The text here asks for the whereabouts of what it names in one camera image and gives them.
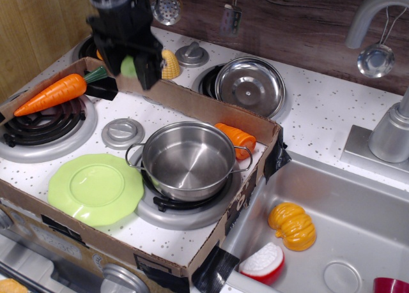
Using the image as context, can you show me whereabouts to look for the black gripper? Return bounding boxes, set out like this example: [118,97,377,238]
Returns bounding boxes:
[87,0,162,90]

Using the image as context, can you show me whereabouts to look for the green toy broccoli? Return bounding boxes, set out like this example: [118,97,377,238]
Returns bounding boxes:
[120,56,137,78]

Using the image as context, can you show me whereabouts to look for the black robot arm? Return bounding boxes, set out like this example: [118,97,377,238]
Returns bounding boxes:
[87,0,163,91]

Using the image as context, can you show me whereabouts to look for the stainless steel pot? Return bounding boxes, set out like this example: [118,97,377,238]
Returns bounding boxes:
[125,121,253,202]

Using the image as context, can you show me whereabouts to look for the orange toy pumpkin on burner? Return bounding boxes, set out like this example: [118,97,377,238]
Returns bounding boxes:
[96,50,104,61]

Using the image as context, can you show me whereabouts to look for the yellow toy corn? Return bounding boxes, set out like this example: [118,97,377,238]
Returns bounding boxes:
[162,49,180,80]

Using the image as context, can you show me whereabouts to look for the black rear left burner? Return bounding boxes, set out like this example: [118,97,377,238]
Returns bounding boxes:
[72,36,98,62]

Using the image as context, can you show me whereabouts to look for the black burner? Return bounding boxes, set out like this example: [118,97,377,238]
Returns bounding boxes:
[1,96,97,163]
[135,169,242,230]
[72,36,98,62]

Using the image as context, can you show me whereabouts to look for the silver rear stove knob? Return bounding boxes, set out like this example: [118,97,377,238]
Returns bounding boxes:
[175,41,210,68]

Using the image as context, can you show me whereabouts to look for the silver stove knob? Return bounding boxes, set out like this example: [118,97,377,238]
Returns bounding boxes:
[175,41,210,68]
[101,118,145,150]

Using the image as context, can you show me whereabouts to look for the hanging metal strainer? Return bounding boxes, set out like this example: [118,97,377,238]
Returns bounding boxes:
[151,0,183,26]

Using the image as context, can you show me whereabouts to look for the black front left burner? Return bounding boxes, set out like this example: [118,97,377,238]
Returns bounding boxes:
[1,96,97,163]

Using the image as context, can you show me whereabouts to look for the hanging metal grater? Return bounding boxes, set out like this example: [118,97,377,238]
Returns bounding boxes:
[219,0,242,38]

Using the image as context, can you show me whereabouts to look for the stainless steel bowl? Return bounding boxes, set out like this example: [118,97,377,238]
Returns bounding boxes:
[215,57,286,119]

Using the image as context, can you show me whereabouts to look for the green plastic plate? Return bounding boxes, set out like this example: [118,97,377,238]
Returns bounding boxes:
[47,154,144,227]

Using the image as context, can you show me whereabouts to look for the orange toy carrot piece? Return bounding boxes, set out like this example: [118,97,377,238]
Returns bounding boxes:
[215,123,256,160]

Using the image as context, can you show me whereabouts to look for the black front right burner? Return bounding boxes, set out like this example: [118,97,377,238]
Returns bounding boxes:
[135,169,242,230]

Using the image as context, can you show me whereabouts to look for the cardboard fence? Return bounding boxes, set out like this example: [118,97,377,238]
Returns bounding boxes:
[1,76,281,292]

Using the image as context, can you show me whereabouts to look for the silver oven knob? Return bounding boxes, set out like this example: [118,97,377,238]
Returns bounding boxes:
[100,264,150,293]

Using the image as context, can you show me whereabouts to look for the orange toy pumpkin in sink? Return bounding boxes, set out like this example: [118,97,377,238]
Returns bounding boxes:
[268,202,316,252]

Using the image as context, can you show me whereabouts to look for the red white toy radish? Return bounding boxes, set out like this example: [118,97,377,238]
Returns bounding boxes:
[238,242,285,285]

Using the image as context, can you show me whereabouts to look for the hanging metal ladle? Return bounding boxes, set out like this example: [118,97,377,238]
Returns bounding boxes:
[357,7,407,79]

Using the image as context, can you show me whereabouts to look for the yellow toy food piece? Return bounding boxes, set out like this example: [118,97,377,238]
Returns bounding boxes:
[0,278,28,293]

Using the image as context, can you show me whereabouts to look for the silver sink basin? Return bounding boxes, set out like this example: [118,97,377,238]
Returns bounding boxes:
[222,153,408,292]

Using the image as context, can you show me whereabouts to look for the silver faucet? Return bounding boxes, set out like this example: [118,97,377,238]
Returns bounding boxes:
[341,0,408,179]

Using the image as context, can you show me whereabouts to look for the red cup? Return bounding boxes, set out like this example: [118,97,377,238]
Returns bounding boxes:
[373,277,409,293]

